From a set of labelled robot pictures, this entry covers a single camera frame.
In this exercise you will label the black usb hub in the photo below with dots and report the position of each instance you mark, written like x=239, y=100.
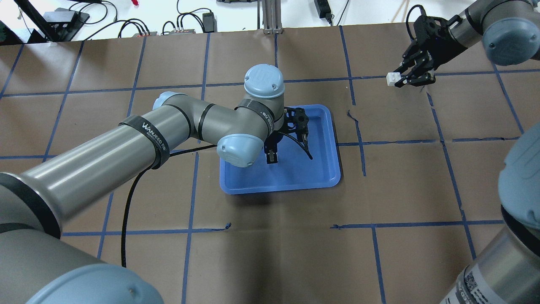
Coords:
x=150, y=34
x=181, y=31

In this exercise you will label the black usb hub lower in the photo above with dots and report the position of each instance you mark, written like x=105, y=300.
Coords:
x=150, y=34

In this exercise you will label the black usb hub upper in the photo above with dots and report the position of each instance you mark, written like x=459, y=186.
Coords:
x=181, y=31

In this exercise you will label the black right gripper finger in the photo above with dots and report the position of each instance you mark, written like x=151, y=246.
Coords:
x=406, y=68
x=426, y=78

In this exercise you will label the blue plastic tray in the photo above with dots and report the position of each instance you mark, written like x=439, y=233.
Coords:
x=294, y=169

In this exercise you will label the black power adapter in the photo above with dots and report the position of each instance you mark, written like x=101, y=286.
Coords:
x=209, y=22

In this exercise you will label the white block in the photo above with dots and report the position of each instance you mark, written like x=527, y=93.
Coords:
x=271, y=157
x=393, y=78

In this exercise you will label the aluminium frame post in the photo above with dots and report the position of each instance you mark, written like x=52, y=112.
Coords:
x=271, y=17

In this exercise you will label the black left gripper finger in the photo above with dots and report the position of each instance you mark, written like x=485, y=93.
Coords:
x=303, y=142
x=271, y=147

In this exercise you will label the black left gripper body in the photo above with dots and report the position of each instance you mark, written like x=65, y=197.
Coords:
x=272, y=156

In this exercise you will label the black monitor stand base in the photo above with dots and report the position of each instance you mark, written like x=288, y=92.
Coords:
x=65, y=23

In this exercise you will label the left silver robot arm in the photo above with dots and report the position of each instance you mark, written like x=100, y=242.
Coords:
x=37, y=267

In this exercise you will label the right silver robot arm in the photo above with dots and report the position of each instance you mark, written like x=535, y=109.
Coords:
x=493, y=158

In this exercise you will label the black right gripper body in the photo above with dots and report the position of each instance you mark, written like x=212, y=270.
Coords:
x=437, y=55

